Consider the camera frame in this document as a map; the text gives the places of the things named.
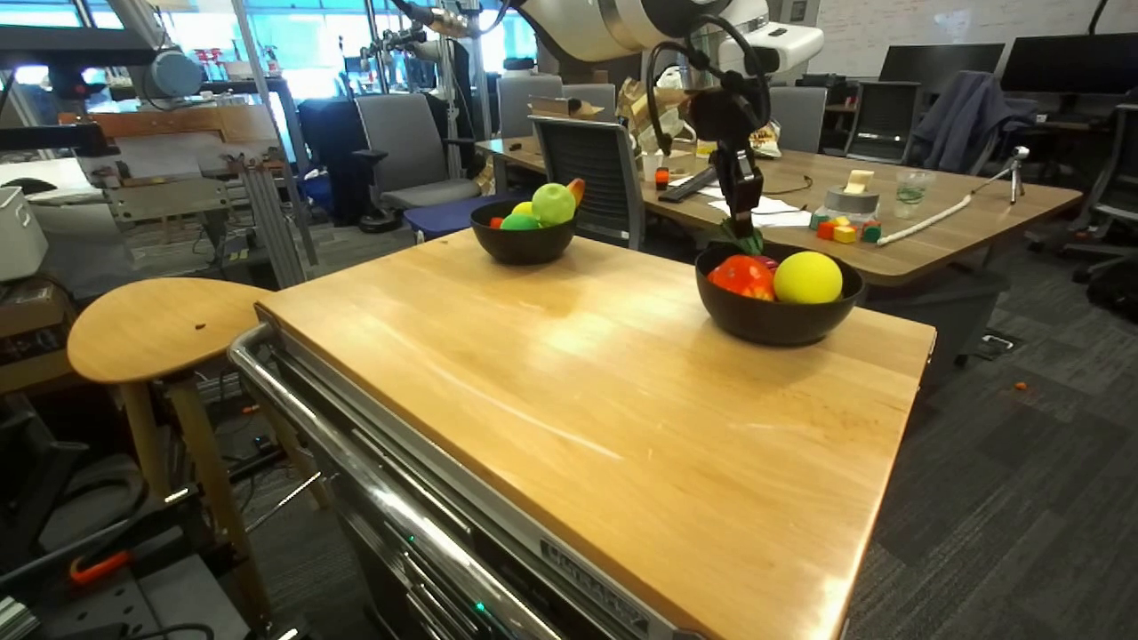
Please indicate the grey mesh office chair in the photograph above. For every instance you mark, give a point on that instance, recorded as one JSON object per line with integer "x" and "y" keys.
{"x": 598, "y": 153}

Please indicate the coloured toy blocks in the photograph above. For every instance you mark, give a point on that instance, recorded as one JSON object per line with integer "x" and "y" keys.
{"x": 848, "y": 234}

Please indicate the green lime ball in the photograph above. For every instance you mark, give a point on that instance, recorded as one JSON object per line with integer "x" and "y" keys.
{"x": 522, "y": 222}

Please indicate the black bowl near table edge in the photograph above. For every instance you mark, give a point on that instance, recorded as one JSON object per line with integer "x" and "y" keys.
{"x": 772, "y": 323}

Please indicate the black bowl far side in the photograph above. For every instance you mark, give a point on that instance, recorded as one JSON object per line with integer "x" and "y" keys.
{"x": 517, "y": 248}

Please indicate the yellow banana orange tip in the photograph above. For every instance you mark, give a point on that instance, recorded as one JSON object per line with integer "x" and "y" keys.
{"x": 579, "y": 190}

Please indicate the black computer monitor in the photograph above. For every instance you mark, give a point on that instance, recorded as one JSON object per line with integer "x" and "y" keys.
{"x": 938, "y": 67}

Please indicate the light green round fruit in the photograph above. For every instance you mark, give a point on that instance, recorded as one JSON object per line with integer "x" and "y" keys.
{"x": 553, "y": 205}

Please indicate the round wooden stool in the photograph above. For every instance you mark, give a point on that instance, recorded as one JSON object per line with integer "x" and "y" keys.
{"x": 161, "y": 332}

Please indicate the yellow lemon ball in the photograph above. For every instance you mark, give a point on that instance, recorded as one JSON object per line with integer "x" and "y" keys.
{"x": 809, "y": 280}

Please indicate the white paper sheets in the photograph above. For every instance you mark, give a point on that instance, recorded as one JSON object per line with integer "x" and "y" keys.
{"x": 782, "y": 215}

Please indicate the large wooden office desk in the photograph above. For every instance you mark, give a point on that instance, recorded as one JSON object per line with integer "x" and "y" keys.
{"x": 956, "y": 215}

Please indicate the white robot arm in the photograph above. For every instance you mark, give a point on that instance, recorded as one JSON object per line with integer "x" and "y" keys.
{"x": 733, "y": 46}

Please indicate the clear plastic cup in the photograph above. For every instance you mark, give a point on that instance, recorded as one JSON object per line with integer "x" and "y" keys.
{"x": 912, "y": 186}

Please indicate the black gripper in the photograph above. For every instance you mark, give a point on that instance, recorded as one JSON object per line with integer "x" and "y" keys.
{"x": 727, "y": 118}

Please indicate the metal cart handle bar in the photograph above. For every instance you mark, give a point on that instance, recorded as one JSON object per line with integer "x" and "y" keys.
{"x": 417, "y": 551}

